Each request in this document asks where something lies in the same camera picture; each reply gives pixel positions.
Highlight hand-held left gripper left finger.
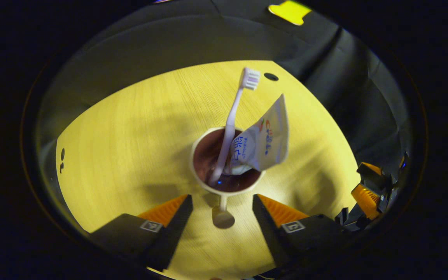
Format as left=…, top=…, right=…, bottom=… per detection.
left=88, top=194, right=193, bottom=273

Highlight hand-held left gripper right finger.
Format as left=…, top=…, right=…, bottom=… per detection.
left=252, top=194, right=349, bottom=269

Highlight beige cup with handle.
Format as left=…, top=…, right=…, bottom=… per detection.
left=190, top=126, right=265, bottom=229

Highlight white toothpaste tube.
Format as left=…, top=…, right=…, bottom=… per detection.
left=224, top=93, right=290, bottom=176

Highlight white toothbrush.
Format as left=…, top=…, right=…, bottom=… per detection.
left=208, top=67, right=261, bottom=186

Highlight wooden desktop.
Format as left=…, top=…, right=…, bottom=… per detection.
left=56, top=59, right=361, bottom=280

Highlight black backdrop cloth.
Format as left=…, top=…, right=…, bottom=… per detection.
left=33, top=0, right=415, bottom=242

